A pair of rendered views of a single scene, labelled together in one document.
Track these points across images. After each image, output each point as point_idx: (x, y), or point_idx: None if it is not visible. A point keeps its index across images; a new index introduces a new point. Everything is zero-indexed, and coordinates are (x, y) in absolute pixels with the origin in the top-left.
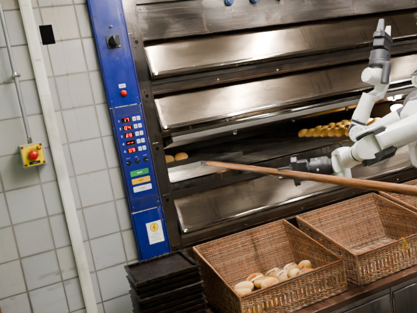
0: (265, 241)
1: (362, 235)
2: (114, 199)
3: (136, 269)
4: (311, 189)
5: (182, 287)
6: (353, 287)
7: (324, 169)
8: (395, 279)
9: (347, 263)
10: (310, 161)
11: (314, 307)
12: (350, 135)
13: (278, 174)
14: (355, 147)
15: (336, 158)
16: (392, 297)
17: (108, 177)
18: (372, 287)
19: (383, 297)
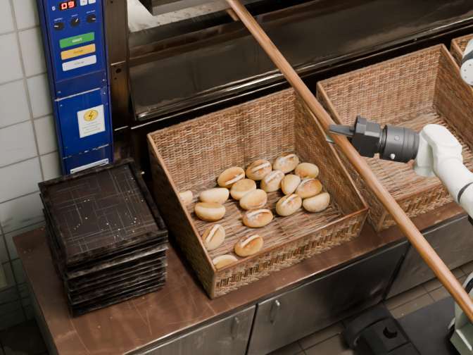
0: (260, 120)
1: (400, 107)
2: (24, 76)
3: (60, 197)
4: (356, 42)
5: (135, 255)
6: (367, 229)
7: (403, 158)
8: (424, 227)
9: (371, 199)
10: (386, 139)
11: (310, 266)
12: (462, 69)
13: (326, 131)
14: (470, 200)
15: (428, 146)
16: (410, 241)
17: (17, 44)
18: (391, 239)
19: (399, 246)
